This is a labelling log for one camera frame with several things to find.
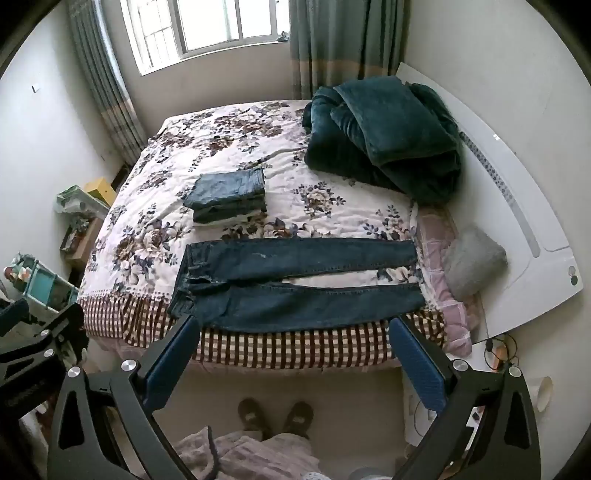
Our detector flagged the black cable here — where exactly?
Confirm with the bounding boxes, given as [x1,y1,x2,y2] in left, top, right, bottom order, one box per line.
[482,335,520,370]

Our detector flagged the yellow box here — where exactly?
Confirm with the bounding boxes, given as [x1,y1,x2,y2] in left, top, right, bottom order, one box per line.
[83,178,116,208]

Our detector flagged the pile of folded blue jeans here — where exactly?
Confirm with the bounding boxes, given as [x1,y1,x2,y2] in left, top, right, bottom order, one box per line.
[183,167,269,227]

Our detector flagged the grey cloth piece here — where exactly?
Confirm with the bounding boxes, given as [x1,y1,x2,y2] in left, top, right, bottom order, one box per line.
[442,224,509,298]

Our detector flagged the dark green plush blanket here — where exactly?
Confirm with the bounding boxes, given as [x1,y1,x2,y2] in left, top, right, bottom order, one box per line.
[302,76,464,206]

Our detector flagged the window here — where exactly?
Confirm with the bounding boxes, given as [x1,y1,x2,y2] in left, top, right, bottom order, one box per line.
[120,0,291,77]

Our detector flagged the person's right shoe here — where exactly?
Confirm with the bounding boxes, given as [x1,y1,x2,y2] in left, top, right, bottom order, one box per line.
[283,401,315,439]

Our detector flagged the green striped curtain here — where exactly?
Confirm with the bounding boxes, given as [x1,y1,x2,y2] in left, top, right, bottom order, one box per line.
[67,0,148,167]
[288,0,411,100]

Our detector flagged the storage cart with teal bins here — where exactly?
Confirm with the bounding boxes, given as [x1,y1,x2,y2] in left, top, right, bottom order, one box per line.
[2,253,79,319]

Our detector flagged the white paper roll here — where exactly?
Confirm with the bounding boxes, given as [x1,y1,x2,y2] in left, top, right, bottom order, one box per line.
[526,376,553,411]

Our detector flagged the pink checked pillow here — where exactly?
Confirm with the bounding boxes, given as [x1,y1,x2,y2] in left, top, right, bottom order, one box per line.
[416,203,483,356]

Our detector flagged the person's left shoe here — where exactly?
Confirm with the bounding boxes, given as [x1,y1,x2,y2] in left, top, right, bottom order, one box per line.
[238,398,271,439]

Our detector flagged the person's pink checked clothing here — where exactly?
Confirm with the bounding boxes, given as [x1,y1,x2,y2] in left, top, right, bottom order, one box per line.
[173,427,324,480]

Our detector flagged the white and green bag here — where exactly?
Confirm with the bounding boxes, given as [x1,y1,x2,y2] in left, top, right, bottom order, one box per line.
[54,185,109,217]

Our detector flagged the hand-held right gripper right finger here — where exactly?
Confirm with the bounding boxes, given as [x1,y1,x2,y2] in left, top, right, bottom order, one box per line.
[388,316,543,480]

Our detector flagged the person's shoe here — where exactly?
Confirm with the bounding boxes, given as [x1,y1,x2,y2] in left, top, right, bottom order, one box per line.
[238,398,271,439]
[283,401,315,439]

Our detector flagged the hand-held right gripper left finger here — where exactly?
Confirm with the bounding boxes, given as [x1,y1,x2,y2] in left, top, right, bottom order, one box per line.
[46,315,201,480]

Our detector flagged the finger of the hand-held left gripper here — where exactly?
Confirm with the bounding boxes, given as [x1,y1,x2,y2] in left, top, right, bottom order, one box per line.
[0,303,88,370]

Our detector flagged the red checked bedsheet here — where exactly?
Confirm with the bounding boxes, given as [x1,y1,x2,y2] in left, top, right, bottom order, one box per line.
[76,295,446,370]

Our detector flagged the dark blue jeans pants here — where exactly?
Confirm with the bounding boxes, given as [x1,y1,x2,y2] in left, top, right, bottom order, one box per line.
[167,240,426,334]

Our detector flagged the floral fleece blanket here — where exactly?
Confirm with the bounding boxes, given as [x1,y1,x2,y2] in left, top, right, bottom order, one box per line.
[76,99,419,324]

